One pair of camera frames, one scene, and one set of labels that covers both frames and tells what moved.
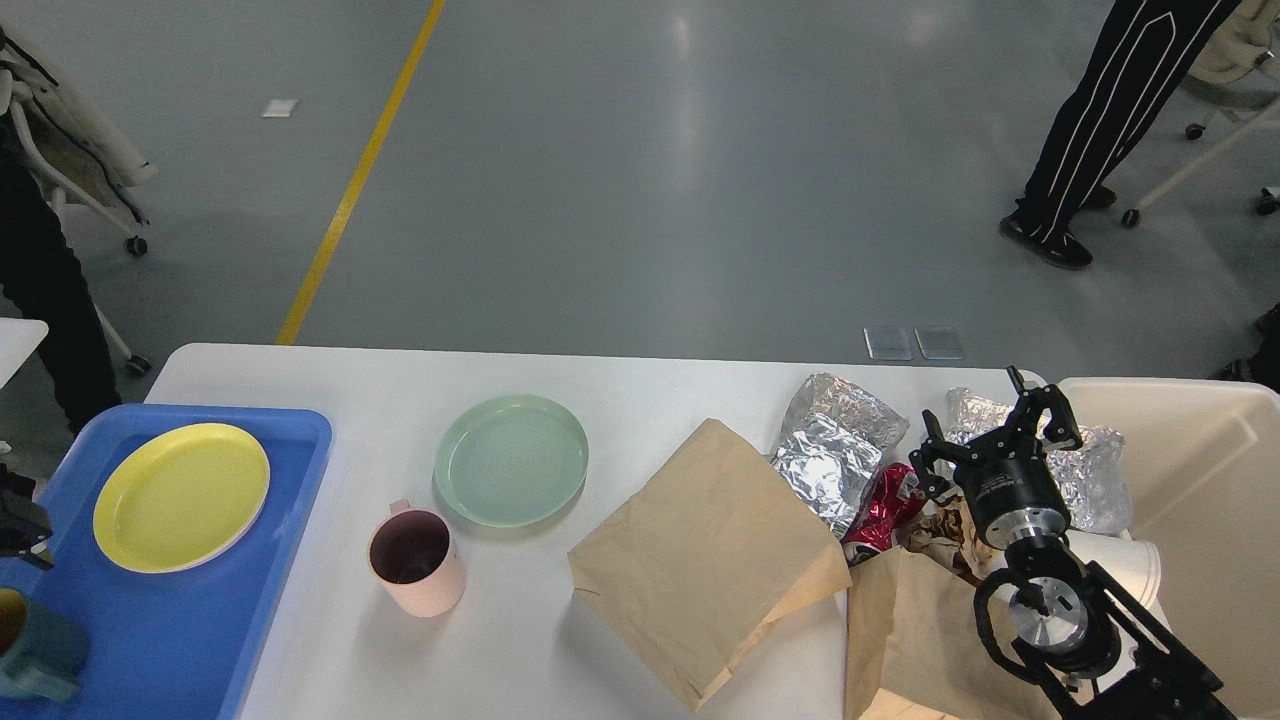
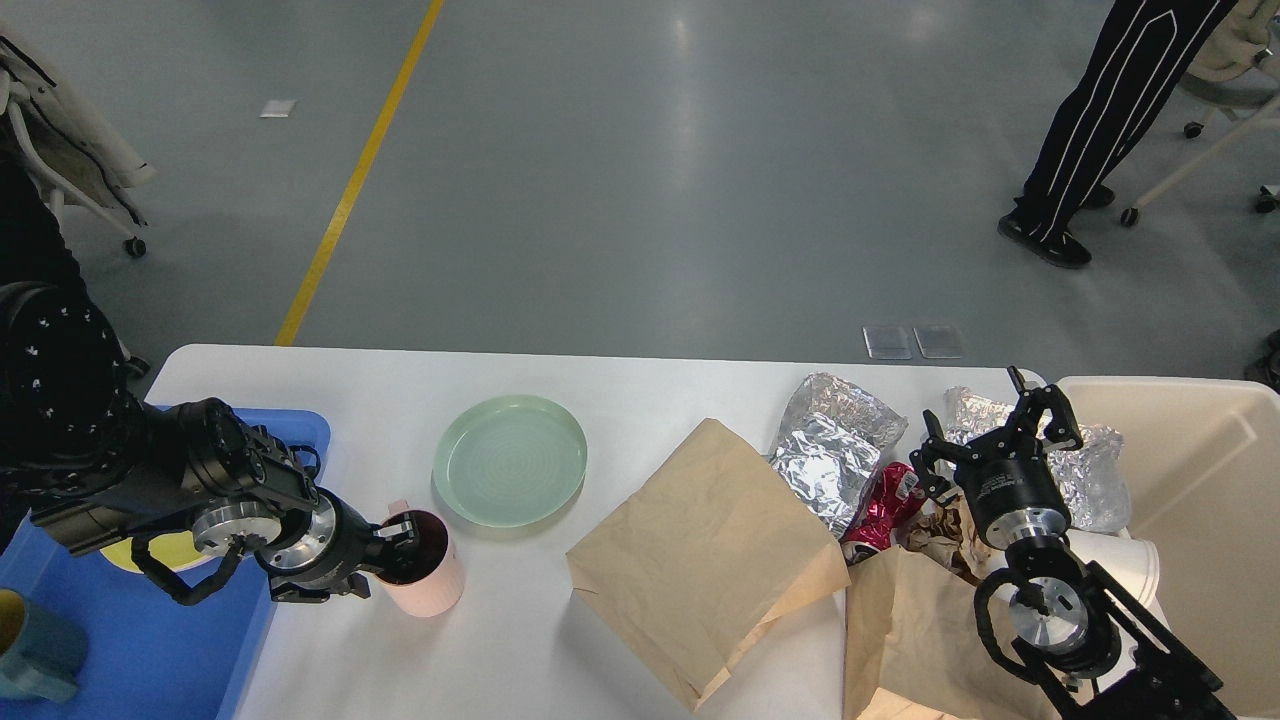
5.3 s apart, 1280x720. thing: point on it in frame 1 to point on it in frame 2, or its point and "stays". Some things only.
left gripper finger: (24, 524) to (406, 526)
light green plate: (512, 460) stays
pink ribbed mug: (413, 556) stays
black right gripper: (1007, 480) stays
